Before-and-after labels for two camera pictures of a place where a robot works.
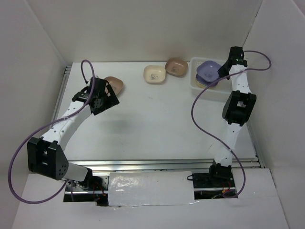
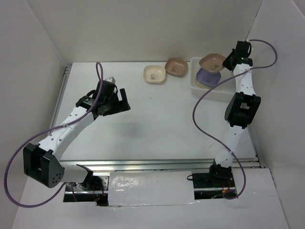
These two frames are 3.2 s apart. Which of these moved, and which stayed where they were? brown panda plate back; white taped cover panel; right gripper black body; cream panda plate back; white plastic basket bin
Moved: right gripper black body
Stayed: white plastic basket bin; white taped cover panel; cream panda plate back; brown panda plate back
